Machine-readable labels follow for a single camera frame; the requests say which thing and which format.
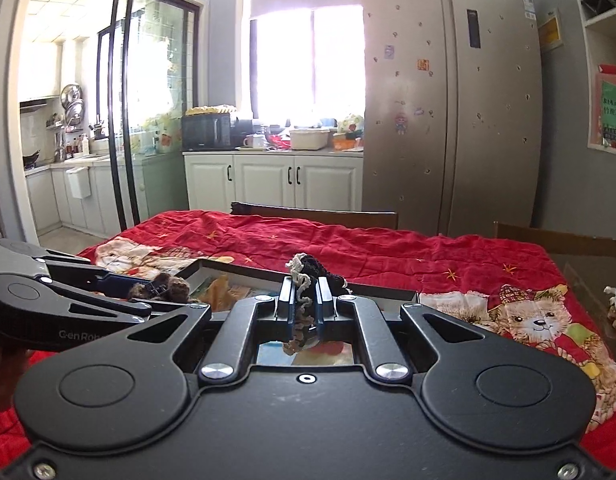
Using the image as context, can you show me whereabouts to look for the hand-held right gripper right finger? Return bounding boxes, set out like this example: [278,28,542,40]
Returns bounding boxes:
[317,276,487,386]

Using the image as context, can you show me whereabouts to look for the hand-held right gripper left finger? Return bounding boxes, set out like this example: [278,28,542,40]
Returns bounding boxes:
[127,276,295,387]

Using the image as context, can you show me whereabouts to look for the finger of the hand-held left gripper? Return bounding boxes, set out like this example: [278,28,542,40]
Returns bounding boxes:
[47,278,155,325]
[35,253,155,294]

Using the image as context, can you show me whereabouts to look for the black scrunchie with cream trim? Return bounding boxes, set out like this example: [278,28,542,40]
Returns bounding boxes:
[283,252,349,357]

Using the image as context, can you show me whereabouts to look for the black shallow cardboard box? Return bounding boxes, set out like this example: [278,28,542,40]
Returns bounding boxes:
[175,258,421,368]

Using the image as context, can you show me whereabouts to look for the orange snack packet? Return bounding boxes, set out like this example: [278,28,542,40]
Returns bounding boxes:
[205,275,239,312]

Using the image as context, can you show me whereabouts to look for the red printed blanket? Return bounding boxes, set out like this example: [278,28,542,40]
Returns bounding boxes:
[0,209,616,461]

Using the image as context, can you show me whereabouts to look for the white hanging waste bin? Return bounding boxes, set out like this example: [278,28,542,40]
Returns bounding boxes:
[65,165,92,200]

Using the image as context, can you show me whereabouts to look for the white kitchen cabinet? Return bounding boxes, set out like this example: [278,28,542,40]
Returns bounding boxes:
[183,151,364,214]

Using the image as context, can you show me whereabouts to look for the white plastic basket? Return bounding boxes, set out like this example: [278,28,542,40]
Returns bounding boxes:
[289,128,332,151]

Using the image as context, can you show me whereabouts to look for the black microwave oven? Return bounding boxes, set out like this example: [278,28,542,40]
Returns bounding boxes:
[181,112,233,152]

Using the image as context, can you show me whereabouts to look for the black-framed sliding glass door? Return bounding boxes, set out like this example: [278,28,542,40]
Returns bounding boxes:
[95,0,201,231]

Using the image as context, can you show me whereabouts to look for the black countertop appliance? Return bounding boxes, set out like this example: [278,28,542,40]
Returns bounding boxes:
[231,118,255,148]

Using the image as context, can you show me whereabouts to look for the steel pot lids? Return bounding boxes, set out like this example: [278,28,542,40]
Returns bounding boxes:
[60,82,85,127]

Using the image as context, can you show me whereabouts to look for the yellow cloth on microwave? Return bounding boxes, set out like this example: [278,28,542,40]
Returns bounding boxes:
[185,104,237,116]

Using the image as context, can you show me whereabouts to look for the silver double-door refrigerator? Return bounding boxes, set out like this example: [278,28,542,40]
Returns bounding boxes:
[360,0,544,239]

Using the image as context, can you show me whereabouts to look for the bright window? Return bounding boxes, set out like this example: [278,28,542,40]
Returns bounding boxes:
[248,5,365,129]

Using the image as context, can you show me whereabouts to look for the green and red gift box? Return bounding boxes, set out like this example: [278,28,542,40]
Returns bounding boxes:
[594,64,616,150]

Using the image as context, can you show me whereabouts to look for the yellow wall notice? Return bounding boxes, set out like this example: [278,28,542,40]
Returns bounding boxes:
[537,9,564,52]

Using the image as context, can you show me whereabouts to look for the white wall shelf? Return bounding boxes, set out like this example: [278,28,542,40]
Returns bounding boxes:
[565,0,616,157]

